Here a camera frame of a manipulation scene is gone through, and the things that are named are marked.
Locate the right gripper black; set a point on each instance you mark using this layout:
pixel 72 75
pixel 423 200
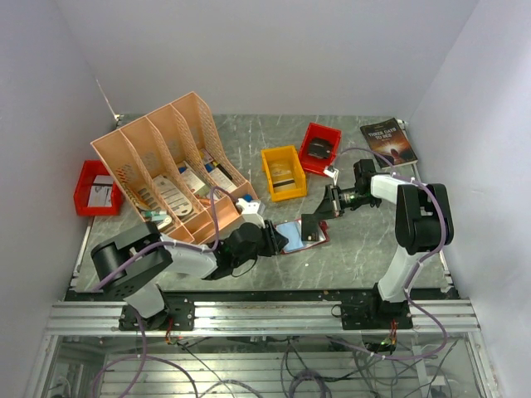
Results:
pixel 325 210

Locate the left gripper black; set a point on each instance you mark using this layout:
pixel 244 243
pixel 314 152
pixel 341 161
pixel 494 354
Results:
pixel 275 241

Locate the single black credit card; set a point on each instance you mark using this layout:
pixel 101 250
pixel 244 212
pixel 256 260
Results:
pixel 310 228

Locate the red card holder wallet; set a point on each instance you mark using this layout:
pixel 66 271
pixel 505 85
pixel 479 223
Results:
pixel 291 230

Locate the yellow plastic bin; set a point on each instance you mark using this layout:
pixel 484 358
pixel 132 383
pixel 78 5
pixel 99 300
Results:
pixel 281 162

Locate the black credit card stack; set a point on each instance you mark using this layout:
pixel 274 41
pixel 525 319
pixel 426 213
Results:
pixel 320 148

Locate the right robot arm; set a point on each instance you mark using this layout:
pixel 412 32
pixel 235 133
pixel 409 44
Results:
pixel 423 225

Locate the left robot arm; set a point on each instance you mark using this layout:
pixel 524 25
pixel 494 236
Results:
pixel 128 264

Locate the red bin with cards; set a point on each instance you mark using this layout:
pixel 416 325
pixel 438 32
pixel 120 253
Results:
pixel 314 165

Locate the white cards in left bin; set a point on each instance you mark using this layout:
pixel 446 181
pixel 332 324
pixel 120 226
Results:
pixel 101 191

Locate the dark paperback book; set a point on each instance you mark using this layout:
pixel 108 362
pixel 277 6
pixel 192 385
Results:
pixel 389 139

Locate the pink file organizer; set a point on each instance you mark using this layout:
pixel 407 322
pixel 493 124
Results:
pixel 172 159

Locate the red bin at left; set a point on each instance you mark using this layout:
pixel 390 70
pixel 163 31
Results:
pixel 90 169

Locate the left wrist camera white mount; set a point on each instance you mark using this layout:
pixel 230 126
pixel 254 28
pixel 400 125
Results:
pixel 251 211

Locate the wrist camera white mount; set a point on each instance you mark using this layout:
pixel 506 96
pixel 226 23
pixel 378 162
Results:
pixel 251 211
pixel 333 173

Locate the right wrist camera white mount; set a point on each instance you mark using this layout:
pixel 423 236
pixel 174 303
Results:
pixel 333 173

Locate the aluminium mounting rail frame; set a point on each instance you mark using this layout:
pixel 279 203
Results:
pixel 262 313

